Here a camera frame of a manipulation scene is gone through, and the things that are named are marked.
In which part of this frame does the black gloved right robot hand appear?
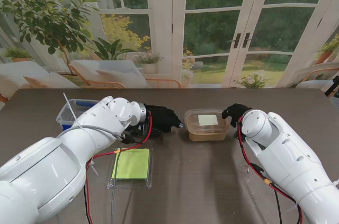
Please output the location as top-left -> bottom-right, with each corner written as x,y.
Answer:
221,103 -> 253,128

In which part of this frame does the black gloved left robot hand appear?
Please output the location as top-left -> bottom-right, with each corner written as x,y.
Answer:
145,104 -> 185,134

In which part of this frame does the black plastic ridged tray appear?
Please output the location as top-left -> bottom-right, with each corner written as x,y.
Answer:
126,125 -> 164,144

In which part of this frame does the clear lid with white label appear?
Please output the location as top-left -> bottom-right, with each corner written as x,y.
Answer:
184,108 -> 230,134

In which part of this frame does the clear lid with green paper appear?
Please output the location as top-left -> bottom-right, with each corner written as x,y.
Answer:
107,147 -> 155,190

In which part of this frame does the clear container with blue clips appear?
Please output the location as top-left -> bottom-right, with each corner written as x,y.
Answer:
56,98 -> 101,131

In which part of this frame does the tan kraft paper bowl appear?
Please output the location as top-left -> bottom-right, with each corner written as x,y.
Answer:
187,124 -> 230,142

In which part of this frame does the printed garden door backdrop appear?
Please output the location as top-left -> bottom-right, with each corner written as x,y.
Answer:
0,0 -> 339,90

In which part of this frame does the white zip tie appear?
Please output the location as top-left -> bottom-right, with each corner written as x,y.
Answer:
89,160 -> 99,176
63,92 -> 81,123

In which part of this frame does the black tripod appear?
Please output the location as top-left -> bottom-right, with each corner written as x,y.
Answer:
324,75 -> 339,98

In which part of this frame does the red left arm cable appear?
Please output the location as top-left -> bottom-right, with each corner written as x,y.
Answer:
84,111 -> 154,224

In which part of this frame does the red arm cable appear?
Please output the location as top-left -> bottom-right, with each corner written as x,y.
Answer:
237,117 -> 304,224
84,111 -> 154,224

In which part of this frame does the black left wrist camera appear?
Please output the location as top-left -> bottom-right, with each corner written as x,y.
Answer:
120,124 -> 150,145

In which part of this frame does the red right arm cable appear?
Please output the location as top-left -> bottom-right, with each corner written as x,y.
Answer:
237,117 -> 304,224

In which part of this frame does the grey left arm cable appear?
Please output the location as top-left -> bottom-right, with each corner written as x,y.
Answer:
57,124 -> 127,224

